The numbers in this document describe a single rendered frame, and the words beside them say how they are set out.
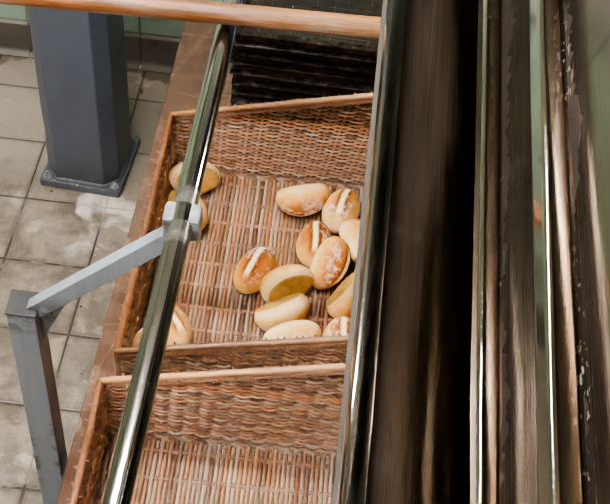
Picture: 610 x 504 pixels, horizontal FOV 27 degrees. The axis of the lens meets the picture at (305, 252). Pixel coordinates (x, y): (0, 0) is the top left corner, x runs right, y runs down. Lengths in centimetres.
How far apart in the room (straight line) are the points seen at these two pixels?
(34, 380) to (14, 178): 145
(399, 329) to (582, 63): 35
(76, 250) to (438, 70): 180
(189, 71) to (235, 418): 91
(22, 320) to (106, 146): 139
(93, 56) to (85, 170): 37
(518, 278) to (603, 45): 28
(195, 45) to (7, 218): 74
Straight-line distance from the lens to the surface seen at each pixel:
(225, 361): 192
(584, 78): 87
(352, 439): 102
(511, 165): 118
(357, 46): 229
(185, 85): 259
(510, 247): 111
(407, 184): 125
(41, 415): 192
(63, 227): 311
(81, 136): 306
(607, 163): 79
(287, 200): 228
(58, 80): 296
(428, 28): 143
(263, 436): 198
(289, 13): 176
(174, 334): 209
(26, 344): 178
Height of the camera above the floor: 229
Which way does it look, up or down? 49 degrees down
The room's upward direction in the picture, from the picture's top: 5 degrees clockwise
